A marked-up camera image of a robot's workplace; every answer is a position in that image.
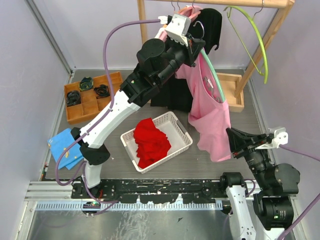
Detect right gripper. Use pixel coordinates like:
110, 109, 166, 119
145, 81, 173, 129
226, 124, 273, 189

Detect mint green hanger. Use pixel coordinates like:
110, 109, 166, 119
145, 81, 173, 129
193, 20, 226, 103

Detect salmon pink hanger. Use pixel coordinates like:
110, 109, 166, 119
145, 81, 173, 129
187, 2, 203, 22

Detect black t shirt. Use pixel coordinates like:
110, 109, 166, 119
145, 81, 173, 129
150, 8, 223, 113

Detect green plastic hanger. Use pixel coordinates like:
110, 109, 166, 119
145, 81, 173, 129
223, 0, 269, 85

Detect red t shirt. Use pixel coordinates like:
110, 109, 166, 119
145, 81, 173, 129
133, 118, 172, 169

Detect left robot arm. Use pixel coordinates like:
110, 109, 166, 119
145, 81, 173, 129
71, 34, 206, 198

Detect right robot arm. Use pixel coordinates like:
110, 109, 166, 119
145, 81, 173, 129
219, 127, 300, 240

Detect light pink t shirt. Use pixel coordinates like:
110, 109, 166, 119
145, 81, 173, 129
155, 5, 202, 42

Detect orange hanger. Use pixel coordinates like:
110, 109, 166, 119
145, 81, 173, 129
170, 0, 181, 15

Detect wooden clothes rack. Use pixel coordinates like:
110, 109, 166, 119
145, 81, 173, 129
136, 0, 296, 113

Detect white perforated plastic basket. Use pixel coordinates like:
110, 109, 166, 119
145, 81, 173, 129
120, 111, 193, 174

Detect rolled black sock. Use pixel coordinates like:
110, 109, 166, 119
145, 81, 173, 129
93, 84, 110, 99

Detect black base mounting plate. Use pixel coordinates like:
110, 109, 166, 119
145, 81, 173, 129
71, 178, 249, 205

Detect rolled green sock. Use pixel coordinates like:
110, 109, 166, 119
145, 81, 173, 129
78, 77, 94, 92

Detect wooden compartment tray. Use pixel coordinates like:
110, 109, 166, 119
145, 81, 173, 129
64, 75, 111, 125

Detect rolled dark sock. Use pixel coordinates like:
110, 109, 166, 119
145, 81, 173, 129
66, 90, 81, 107

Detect blue folded cloth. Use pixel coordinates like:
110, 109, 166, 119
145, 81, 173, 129
47, 128, 83, 170

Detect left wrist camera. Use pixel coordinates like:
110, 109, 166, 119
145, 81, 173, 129
155, 13, 191, 47

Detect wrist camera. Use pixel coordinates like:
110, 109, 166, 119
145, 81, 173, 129
255, 126, 289, 150
155, 13, 191, 47

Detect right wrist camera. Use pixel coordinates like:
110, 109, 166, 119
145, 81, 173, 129
255, 126, 289, 150

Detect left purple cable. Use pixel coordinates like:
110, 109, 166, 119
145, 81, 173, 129
54, 19, 161, 216

